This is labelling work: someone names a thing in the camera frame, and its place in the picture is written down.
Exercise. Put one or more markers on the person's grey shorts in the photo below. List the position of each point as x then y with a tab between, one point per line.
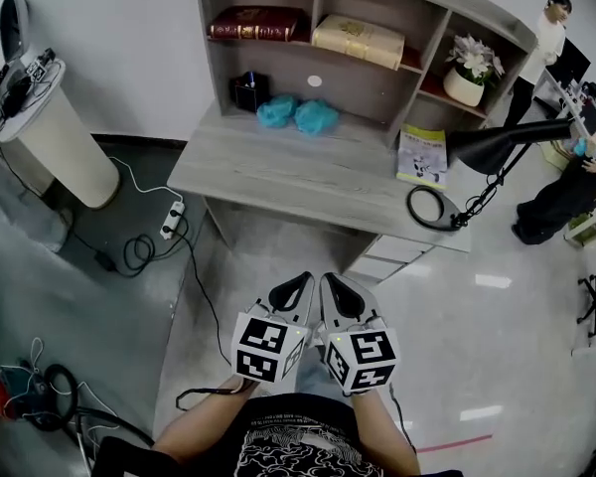
312	380

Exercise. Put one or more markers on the yellow white booklet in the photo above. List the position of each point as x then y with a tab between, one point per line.
422	157

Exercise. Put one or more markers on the green box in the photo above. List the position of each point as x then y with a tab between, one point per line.
582	229

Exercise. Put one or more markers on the person's black printed shirt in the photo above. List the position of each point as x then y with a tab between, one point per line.
303	440

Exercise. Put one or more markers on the black power adapter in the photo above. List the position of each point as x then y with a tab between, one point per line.
105	261

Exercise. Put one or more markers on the black desk lamp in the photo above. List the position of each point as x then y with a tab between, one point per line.
482	149

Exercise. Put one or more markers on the black device on stand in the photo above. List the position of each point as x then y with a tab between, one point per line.
15	95

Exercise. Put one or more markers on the person's left forearm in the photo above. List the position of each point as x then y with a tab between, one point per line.
203	420

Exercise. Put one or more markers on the white cylindrical stand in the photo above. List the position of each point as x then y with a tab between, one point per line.
59	137

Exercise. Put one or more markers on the potted pale flower plant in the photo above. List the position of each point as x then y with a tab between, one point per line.
467	75

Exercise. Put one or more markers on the small printed marker board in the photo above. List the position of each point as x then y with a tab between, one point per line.
37	70

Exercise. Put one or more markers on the grey wooden desk hutch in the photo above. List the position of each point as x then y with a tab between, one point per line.
288	167

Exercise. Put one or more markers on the grey chair back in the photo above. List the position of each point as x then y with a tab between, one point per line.
12	23

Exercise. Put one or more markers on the black pen holder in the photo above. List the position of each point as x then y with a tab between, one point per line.
248	95

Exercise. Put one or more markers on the white drawer unit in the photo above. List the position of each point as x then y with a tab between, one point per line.
392	256

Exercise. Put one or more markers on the black monitor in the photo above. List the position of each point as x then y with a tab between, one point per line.
573	62

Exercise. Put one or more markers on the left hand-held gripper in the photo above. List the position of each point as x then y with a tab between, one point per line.
258	348

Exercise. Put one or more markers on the beige book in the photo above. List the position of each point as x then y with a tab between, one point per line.
357	40

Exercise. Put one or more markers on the white power strip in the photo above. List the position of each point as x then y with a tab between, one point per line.
173	219

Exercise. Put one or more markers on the dark red book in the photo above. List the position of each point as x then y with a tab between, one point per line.
253	23

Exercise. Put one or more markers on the grey wooden desktop shelf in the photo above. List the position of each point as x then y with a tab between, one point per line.
357	92

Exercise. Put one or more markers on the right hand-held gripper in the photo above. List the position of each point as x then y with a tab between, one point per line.
362	361

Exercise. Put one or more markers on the blue pen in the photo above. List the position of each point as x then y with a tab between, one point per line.
251	78

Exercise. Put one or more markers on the person's right forearm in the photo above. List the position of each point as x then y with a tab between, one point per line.
382	430

